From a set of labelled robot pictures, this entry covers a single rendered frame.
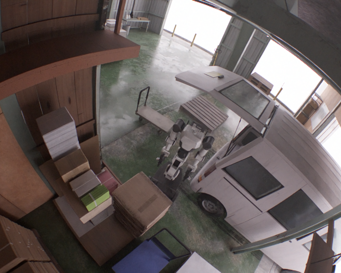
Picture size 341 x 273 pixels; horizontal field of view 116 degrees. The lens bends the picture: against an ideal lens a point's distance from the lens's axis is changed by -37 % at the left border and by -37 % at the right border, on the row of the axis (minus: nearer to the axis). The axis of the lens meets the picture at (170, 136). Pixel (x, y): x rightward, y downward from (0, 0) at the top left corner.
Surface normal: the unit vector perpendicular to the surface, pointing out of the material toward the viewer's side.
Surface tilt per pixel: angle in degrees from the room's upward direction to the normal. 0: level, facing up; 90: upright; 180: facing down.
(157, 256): 0
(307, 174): 23
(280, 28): 90
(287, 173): 85
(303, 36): 90
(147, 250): 0
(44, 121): 0
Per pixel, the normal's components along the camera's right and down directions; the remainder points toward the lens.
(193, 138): -0.11, -0.04
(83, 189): 0.28, -0.65
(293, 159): 0.00, -0.43
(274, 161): -0.62, 0.36
